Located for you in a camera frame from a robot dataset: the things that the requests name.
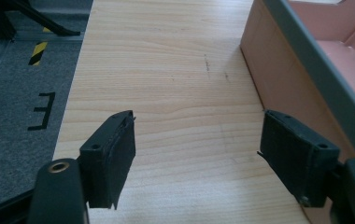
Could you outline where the black tape floor mark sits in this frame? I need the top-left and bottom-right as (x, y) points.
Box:
(27, 91), (56, 132)

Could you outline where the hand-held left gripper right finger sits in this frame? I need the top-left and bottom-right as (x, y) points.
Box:
(257, 109), (342, 209)

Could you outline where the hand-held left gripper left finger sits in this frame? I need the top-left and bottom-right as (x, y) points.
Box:
(78, 109), (136, 211)

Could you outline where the brown cardboard box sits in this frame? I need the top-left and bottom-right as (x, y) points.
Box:
(239, 0), (355, 224)

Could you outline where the yellow black striped floor tape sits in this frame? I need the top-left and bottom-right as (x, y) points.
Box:
(27, 26), (52, 67)

